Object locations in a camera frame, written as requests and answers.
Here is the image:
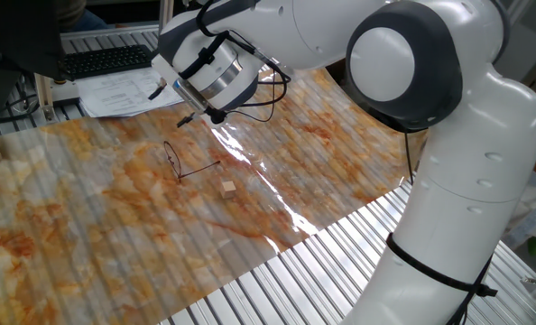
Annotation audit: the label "dark red framed glasses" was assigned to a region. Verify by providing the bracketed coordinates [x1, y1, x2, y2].
[162, 140, 222, 184]

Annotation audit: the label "printed paper stack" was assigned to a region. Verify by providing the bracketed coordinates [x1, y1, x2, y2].
[75, 66, 184, 119]

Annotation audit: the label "black keyboard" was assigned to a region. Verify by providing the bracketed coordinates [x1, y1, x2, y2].
[63, 43, 156, 81]

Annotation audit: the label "seated person in background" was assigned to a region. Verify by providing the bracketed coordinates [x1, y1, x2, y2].
[55, 0, 116, 33]

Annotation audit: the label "aluminium frame post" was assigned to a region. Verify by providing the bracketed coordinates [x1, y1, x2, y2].
[158, 0, 175, 33]

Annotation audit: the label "silver wrist camera blue ends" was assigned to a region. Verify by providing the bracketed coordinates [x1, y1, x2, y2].
[172, 79, 211, 115]

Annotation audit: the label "black camera cable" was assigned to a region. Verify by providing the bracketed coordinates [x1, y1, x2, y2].
[195, 0, 292, 124]

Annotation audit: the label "orange marble pattern mat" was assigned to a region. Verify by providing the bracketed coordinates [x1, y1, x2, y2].
[0, 67, 427, 325]

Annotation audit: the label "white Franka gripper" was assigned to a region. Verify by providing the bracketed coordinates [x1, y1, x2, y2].
[148, 53, 197, 128]

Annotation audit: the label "black monitor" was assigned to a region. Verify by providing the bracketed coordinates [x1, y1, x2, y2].
[0, 0, 69, 83]

